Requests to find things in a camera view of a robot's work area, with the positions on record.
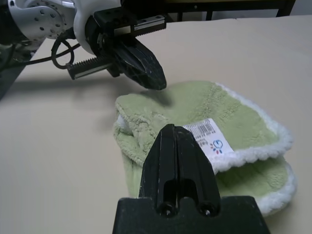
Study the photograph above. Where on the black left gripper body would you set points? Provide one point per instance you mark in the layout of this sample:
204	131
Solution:
104	29

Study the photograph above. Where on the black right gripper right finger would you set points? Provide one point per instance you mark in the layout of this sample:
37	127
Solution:
197	175

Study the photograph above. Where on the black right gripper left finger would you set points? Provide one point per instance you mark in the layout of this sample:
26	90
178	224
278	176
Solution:
161	170

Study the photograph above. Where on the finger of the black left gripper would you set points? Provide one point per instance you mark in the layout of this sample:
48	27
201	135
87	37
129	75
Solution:
152	70
131	70

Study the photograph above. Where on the green towel white trim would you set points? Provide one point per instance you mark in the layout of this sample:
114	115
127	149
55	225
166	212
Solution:
207	109

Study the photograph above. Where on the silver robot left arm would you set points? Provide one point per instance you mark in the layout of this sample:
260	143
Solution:
41	22

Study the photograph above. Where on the black foam floor mat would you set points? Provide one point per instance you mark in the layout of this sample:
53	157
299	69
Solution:
7	80

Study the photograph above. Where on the black framed side table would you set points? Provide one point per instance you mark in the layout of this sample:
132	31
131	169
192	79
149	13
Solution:
243	7

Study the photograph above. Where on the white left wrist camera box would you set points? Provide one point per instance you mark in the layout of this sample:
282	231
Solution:
80	24

